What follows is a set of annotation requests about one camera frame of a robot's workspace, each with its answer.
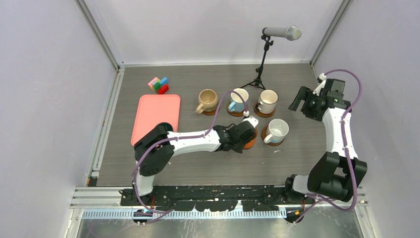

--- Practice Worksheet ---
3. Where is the orange translucent cup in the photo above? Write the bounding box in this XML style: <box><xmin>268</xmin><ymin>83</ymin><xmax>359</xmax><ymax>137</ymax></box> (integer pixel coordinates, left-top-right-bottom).
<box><xmin>244</xmin><ymin>128</ymin><xmax>258</xmax><ymax>150</ymax></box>

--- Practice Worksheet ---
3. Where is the brown wooden coaster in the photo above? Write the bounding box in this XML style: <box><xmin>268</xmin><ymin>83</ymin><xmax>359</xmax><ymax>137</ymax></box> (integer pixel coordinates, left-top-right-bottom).
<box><xmin>202</xmin><ymin>108</ymin><xmax>217</xmax><ymax>116</ymax></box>
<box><xmin>254</xmin><ymin>102</ymin><xmax>276</xmax><ymax>118</ymax></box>
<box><xmin>226</xmin><ymin>101</ymin><xmax>245</xmax><ymax>117</ymax></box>
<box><xmin>261</xmin><ymin>125</ymin><xmax>284</xmax><ymax>147</ymax></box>

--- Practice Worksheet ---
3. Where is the light blue mug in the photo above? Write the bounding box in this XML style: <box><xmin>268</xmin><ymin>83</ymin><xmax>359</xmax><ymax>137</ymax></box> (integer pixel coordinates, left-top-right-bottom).
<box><xmin>227</xmin><ymin>88</ymin><xmax>249</xmax><ymax>113</ymax></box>

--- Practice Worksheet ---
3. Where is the white mug dark rim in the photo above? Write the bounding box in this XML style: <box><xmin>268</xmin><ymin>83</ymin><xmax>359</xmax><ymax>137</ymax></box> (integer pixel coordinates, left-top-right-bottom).
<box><xmin>256</xmin><ymin>89</ymin><xmax>278</xmax><ymax>114</ymax></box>

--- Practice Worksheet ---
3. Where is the beige ceramic mug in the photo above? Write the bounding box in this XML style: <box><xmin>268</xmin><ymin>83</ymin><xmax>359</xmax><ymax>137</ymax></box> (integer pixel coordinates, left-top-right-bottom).
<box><xmin>195</xmin><ymin>89</ymin><xmax>219</xmax><ymax>114</ymax></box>

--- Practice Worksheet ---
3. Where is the pink plastic tray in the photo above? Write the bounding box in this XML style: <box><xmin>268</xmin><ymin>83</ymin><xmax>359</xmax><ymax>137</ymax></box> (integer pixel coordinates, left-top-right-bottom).
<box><xmin>131</xmin><ymin>94</ymin><xmax>181</xmax><ymax>146</ymax></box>

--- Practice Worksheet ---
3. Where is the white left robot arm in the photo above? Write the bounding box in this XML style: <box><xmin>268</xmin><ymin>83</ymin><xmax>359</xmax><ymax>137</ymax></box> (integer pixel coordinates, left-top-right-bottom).
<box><xmin>133</xmin><ymin>117</ymin><xmax>259</xmax><ymax>205</ymax></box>

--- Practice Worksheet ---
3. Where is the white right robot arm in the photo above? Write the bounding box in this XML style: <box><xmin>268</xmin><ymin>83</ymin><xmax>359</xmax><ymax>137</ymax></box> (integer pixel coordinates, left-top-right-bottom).
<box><xmin>282</xmin><ymin>78</ymin><xmax>368</xmax><ymax>204</ymax></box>

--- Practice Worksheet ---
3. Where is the black microphone tripod stand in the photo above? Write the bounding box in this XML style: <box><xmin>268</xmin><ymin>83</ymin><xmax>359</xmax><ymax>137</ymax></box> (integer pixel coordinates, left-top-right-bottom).
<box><xmin>241</xmin><ymin>34</ymin><xmax>273</xmax><ymax>90</ymax></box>

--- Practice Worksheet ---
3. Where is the grey microphone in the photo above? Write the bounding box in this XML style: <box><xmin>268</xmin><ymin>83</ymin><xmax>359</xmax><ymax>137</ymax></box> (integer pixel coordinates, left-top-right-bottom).
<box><xmin>262</xmin><ymin>25</ymin><xmax>302</xmax><ymax>41</ymax></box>

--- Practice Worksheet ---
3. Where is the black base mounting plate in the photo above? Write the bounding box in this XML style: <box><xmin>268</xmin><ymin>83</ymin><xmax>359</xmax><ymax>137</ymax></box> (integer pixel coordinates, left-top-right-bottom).
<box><xmin>119</xmin><ymin>185</ymin><xmax>314</xmax><ymax>212</ymax></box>

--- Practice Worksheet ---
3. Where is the colourful toy block stack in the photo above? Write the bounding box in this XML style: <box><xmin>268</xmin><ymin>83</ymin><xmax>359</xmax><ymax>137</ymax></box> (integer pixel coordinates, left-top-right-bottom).
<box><xmin>148</xmin><ymin>77</ymin><xmax>169</xmax><ymax>94</ymax></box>

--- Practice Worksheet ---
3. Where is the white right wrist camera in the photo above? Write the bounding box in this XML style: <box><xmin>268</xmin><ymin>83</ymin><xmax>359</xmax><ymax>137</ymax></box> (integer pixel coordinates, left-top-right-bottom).
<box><xmin>313</xmin><ymin>73</ymin><xmax>327</xmax><ymax>96</ymax></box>

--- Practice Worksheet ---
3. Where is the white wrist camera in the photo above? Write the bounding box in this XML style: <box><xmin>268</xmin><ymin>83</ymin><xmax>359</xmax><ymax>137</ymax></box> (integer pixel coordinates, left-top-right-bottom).
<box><xmin>242</xmin><ymin>111</ymin><xmax>259</xmax><ymax>128</ymax></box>
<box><xmin>313</xmin><ymin>73</ymin><xmax>327</xmax><ymax>96</ymax></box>

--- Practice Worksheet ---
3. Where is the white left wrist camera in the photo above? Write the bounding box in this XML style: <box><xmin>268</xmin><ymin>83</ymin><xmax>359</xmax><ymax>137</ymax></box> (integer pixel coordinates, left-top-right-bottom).
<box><xmin>242</xmin><ymin>111</ymin><xmax>259</xmax><ymax>128</ymax></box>

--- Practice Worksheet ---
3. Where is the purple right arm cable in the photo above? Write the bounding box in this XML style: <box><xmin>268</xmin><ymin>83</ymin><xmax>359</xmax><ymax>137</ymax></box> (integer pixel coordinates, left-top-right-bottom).
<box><xmin>293</xmin><ymin>69</ymin><xmax>362</xmax><ymax>225</ymax></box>

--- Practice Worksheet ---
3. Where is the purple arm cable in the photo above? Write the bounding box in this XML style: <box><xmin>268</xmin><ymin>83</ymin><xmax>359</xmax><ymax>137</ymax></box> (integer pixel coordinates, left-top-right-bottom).
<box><xmin>293</xmin><ymin>69</ymin><xmax>362</xmax><ymax>225</ymax></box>
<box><xmin>131</xmin><ymin>90</ymin><xmax>250</xmax><ymax>225</ymax></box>

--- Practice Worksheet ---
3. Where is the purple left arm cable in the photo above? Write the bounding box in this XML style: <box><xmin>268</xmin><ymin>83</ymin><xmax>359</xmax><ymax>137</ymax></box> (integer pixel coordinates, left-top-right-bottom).
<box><xmin>131</xmin><ymin>90</ymin><xmax>250</xmax><ymax>225</ymax></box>

